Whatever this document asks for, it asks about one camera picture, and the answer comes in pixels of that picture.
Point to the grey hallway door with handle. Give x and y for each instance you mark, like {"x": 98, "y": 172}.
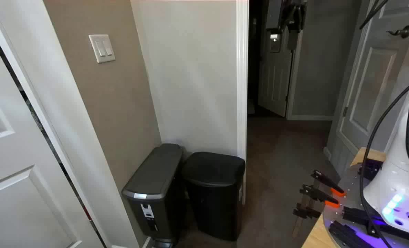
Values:
{"x": 376, "y": 72}

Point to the orange black clamp upper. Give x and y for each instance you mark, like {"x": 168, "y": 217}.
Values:
{"x": 327, "y": 181}

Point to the grey steel trash bin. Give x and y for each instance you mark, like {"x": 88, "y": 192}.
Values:
{"x": 156, "y": 195}

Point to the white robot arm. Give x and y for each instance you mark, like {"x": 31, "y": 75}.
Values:
{"x": 389, "y": 192}

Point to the orange black clamp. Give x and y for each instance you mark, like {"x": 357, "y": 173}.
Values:
{"x": 327, "y": 181}
{"x": 320, "y": 196}

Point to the black clamp lowest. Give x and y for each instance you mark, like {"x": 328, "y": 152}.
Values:
{"x": 306, "y": 213}

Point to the orange black clamp lower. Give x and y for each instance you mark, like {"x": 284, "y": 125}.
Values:
{"x": 320, "y": 196}

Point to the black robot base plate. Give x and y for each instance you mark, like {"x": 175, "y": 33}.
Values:
{"x": 350, "y": 225}

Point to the black plastic trash bin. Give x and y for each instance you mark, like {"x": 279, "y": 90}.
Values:
{"x": 214, "y": 187}

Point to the far hallway door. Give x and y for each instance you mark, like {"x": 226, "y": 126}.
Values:
{"x": 281, "y": 34}

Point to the white wall light switch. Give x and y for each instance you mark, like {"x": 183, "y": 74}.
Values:
{"x": 102, "y": 49}

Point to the white panel door near bins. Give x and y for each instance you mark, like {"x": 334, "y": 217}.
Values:
{"x": 38, "y": 205}

